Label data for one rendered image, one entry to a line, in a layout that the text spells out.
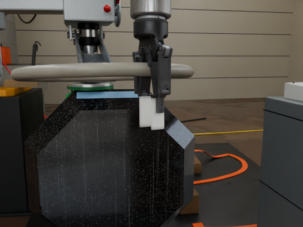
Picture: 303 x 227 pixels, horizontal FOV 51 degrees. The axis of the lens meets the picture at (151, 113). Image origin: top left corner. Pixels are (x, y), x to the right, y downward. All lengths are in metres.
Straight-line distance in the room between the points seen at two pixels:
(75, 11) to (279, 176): 1.12
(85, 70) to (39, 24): 6.25
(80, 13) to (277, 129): 0.98
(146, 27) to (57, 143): 0.90
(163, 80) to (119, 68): 0.09
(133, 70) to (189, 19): 6.62
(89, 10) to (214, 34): 6.13
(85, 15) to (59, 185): 0.76
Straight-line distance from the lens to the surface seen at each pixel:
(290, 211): 1.45
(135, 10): 0.68
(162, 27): 0.68
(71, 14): 1.45
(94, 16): 1.46
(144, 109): 0.71
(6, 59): 5.04
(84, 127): 1.43
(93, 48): 1.51
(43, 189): 1.54
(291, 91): 1.46
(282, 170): 1.44
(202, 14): 7.38
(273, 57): 8.16
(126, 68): 0.66
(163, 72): 0.64
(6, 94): 2.09
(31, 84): 2.20
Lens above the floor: 0.98
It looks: 10 degrees down
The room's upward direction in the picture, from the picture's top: straight up
